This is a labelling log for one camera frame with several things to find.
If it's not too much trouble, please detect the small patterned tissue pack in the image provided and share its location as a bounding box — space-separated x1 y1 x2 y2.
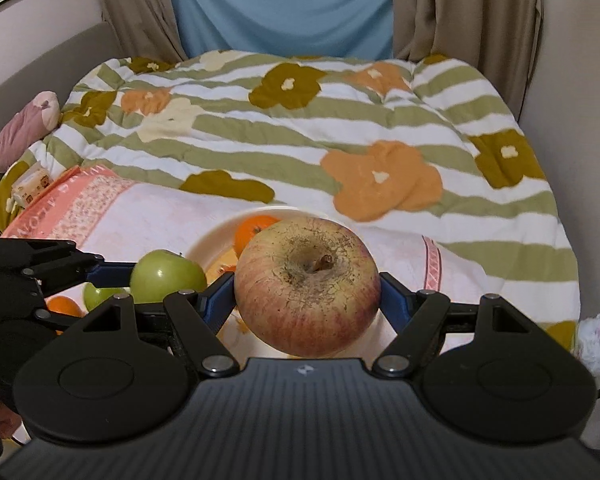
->
12 162 53 208

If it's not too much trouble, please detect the cream oval bowl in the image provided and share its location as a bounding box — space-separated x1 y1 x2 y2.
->
187 206 396 365

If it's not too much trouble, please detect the green striped floral quilt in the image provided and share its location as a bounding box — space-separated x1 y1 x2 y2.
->
0 50 580 348

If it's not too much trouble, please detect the green apple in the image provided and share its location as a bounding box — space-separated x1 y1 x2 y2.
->
129 249 208 304
82 282 128 312

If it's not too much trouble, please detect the beige curtain right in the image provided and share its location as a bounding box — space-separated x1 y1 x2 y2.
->
392 0 543 117

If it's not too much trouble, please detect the large red-yellow apple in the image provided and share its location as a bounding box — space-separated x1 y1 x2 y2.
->
234 216 380 358

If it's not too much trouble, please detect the pink plush toy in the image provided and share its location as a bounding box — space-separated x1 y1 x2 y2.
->
0 91 61 174

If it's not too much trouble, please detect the mandarin in bowl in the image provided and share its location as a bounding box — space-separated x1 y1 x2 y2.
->
233 214 279 258

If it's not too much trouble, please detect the pink white floral towel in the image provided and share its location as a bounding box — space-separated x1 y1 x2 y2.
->
2 164 487 361

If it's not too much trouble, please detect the grey sofa headboard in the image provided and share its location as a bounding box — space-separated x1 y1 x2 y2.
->
0 22 124 179

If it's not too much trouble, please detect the large orange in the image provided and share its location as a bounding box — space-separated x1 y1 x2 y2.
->
46 296 85 318

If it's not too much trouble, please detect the beige curtain left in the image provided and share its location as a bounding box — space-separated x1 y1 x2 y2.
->
98 0 187 63

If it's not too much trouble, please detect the white plastic bag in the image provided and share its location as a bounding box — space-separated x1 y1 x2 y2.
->
576 313 600 377

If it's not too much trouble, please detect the beige curtain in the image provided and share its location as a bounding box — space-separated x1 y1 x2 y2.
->
392 0 543 117
98 0 187 63

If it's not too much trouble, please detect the blue fabric sheet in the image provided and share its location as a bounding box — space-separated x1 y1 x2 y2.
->
171 0 393 61

